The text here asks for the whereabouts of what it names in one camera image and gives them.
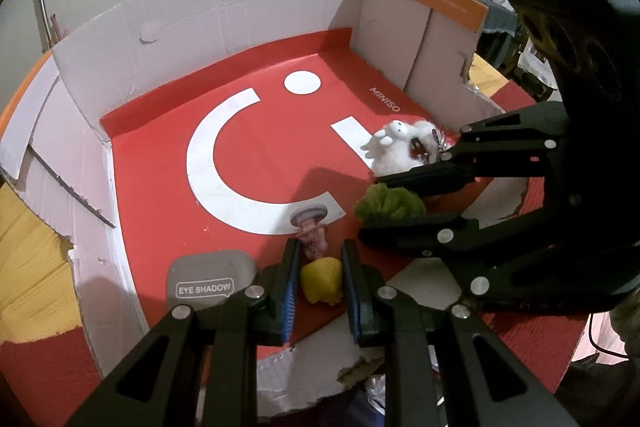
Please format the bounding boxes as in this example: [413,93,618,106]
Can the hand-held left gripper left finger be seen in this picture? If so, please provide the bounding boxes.
[65,237,303,427]

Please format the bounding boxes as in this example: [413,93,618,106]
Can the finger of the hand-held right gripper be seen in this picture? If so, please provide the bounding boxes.
[375,102,571,198]
[357,194,601,308]

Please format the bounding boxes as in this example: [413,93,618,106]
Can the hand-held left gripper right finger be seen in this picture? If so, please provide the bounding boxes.
[340,239,581,427]

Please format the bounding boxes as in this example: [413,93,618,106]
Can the yellow rubber toy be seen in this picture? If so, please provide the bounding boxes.
[300,258,345,306]

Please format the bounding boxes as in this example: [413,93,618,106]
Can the green pom-pom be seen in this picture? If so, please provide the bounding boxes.
[354,183,427,224]

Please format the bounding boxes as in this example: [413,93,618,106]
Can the red-lined cardboard box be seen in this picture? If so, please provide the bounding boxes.
[0,0,531,408]

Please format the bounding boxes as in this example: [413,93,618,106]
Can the white plush toy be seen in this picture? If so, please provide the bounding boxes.
[361,119,453,178]

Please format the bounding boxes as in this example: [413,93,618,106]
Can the pink mushroom-hat figurine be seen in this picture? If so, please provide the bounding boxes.
[291,205,331,258]

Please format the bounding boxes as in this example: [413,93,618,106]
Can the grey eye shadow case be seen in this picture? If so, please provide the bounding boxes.
[166,249,258,308]

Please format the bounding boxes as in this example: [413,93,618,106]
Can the table with dark cloth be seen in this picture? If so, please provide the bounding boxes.
[312,0,521,72]

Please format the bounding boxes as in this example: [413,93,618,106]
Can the red table mat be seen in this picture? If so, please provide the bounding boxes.
[0,82,591,427]

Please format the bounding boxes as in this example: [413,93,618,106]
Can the thin red poles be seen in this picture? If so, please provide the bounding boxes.
[49,13,69,44]

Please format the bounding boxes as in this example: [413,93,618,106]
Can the black cable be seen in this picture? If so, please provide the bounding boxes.
[587,312,631,358]

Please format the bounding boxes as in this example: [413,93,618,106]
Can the metal mop handle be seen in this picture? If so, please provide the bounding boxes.
[32,0,56,52]

